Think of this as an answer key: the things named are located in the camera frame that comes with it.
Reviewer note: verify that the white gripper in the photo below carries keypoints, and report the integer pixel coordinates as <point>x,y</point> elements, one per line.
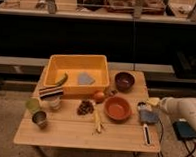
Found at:
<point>167,104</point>

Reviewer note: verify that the dark brown bowl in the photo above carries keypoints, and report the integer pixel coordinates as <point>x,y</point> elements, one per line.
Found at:
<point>124,81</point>

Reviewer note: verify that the orange-red bowl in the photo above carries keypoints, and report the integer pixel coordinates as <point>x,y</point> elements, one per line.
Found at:
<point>117,108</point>

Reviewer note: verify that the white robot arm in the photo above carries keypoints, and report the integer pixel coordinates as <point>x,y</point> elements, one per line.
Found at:
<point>185,107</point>

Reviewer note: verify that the yellow plastic tray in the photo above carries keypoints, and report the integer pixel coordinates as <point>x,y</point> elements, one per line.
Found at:
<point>95,66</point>

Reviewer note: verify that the blue sponge brush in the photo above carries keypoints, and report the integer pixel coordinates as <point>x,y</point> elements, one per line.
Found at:
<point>146,115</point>

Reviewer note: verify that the wooden folding table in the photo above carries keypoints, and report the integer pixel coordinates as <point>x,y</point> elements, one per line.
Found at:
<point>67,129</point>

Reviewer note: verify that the small brown object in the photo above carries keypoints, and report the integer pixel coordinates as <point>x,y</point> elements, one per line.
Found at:
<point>111,93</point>

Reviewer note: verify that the black power adapter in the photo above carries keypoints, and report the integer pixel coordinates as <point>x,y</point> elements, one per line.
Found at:
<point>184,131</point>

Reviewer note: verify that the orange fruit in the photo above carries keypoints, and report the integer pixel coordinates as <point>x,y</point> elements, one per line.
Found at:
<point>98,97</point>

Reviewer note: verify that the bunch of dark grapes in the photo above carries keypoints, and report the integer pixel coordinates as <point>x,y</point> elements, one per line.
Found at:
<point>86,107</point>

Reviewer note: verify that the blue-grey cloth piece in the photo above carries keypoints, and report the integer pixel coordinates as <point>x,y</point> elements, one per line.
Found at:
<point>84,78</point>

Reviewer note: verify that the metal cup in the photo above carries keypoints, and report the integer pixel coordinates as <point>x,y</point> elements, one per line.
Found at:
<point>40,119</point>

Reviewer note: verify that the green cup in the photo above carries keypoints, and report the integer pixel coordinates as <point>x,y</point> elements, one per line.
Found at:
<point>33,105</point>

